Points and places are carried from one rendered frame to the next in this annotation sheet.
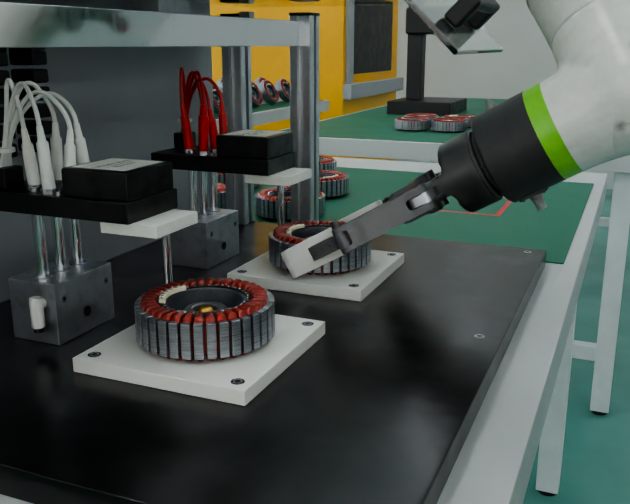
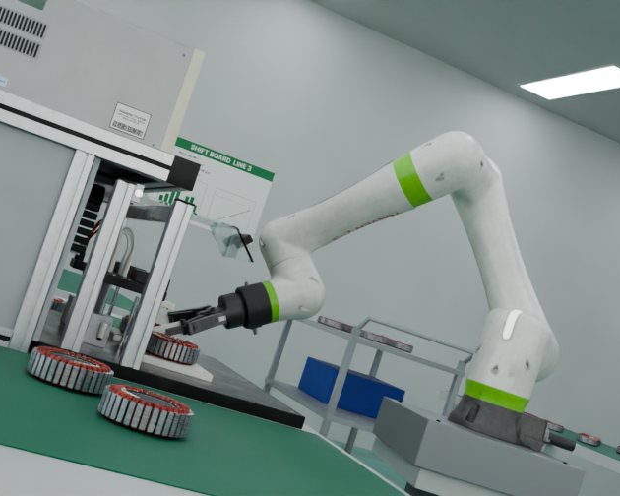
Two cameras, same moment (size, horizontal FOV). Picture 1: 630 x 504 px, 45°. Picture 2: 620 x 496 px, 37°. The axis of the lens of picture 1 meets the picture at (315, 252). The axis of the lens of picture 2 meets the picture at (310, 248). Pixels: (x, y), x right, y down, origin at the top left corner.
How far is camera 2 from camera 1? 138 cm
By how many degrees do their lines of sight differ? 46
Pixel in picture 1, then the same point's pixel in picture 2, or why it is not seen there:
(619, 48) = (305, 278)
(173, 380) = (182, 368)
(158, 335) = (171, 349)
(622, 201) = not seen: hidden behind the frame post
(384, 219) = (208, 323)
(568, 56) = (282, 275)
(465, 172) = (236, 310)
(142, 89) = not seen: hidden behind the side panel
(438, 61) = not seen: outside the picture
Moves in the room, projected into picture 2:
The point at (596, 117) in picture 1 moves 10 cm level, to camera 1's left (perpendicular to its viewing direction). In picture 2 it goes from (293, 301) to (260, 290)
